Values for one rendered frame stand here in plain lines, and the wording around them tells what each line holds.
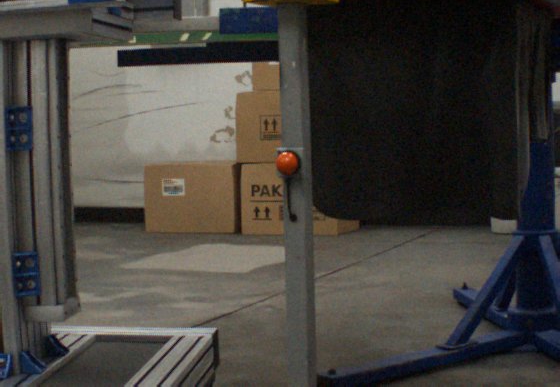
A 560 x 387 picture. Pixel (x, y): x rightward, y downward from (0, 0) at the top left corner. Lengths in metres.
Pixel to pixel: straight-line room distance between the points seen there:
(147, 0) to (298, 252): 0.77
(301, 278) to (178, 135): 5.69
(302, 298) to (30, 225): 0.62
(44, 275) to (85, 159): 5.72
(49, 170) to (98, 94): 5.66
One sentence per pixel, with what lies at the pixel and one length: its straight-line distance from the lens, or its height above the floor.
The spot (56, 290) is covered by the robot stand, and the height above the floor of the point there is 0.39.
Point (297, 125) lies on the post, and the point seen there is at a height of 0.71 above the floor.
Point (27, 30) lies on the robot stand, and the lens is 2.22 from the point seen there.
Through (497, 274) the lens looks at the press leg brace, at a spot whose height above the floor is 0.24.
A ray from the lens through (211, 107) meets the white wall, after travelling 7.56.
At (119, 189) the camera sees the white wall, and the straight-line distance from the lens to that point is 7.92.
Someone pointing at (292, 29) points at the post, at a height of 0.88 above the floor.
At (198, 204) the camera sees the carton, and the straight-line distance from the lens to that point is 7.09.
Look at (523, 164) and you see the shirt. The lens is 2.29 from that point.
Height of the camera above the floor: 0.75
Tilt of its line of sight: 3 degrees down
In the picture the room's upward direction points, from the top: 2 degrees counter-clockwise
